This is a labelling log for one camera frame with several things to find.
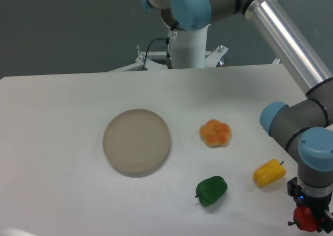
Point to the red bell pepper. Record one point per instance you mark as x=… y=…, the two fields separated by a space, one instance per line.
x=304 y=219

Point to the orange braided bread roll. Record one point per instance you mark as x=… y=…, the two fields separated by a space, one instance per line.
x=215 y=133

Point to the yellow bell pepper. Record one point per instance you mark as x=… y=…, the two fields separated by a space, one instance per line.
x=268 y=173

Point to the beige round plate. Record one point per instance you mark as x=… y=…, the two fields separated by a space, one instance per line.
x=136 y=142

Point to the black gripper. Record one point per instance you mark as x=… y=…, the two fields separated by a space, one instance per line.
x=316 y=199

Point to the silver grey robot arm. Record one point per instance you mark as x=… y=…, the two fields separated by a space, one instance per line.
x=302 y=129

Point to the green bell pepper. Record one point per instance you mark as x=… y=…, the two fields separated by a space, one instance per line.
x=210 y=190

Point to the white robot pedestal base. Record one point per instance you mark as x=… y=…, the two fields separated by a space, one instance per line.
x=179 y=50

